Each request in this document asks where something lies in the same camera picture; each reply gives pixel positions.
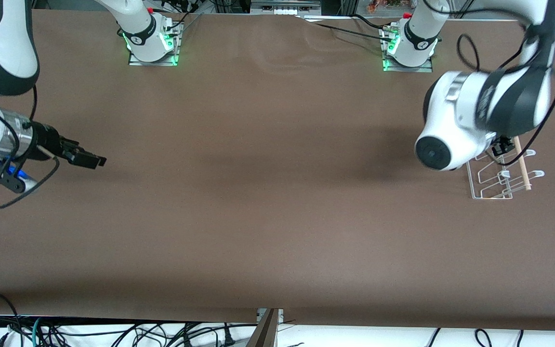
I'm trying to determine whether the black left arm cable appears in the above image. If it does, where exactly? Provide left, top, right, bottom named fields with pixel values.
left=422, top=0, right=555, bottom=167

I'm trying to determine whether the black cable across table edge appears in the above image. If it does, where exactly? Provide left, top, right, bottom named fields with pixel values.
left=302, top=13, right=396, bottom=43

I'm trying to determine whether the white wire cup rack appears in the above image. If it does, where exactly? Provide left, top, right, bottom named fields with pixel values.
left=465, top=136, right=545, bottom=200

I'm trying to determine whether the white power strip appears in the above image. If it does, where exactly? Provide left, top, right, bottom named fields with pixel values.
left=251, top=0, right=322, bottom=15

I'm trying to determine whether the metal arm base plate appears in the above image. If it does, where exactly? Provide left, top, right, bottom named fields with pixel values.
left=382, top=27, right=434, bottom=73
left=128, top=22, right=182, bottom=67

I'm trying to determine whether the wooden rack rod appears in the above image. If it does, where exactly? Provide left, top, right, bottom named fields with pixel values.
left=514, top=136, right=532, bottom=191

